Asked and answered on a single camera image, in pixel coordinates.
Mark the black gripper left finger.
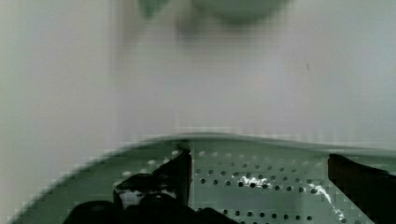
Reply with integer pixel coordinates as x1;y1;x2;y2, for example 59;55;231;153
63;149;237;224

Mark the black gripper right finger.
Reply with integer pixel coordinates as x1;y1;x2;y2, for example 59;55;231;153
328;154;396;224

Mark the mint green oval strainer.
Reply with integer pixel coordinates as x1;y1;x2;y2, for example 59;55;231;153
10;133;395;224

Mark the mint green mug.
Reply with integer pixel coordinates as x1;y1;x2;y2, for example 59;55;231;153
137;0;291;24

